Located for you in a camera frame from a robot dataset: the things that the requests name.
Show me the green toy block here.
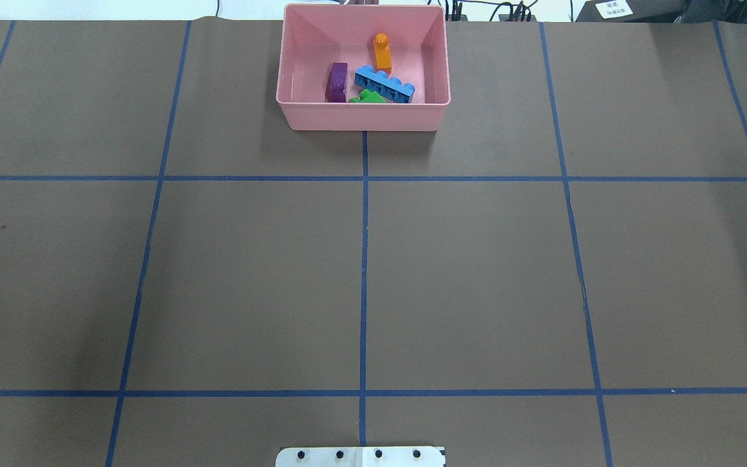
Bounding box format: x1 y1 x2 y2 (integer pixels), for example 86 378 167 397
348 89 388 104

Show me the long blue four-stud block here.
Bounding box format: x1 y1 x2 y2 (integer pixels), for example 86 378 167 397
355 65 416 104

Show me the purple block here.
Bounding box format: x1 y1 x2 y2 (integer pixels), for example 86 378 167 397
324 62 349 103

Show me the orange block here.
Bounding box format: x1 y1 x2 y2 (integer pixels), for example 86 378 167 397
373 32 392 74

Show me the pink plastic box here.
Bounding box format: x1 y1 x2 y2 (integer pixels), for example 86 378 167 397
276 4 451 131

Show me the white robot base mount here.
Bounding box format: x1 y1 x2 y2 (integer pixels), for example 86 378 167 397
275 446 447 466

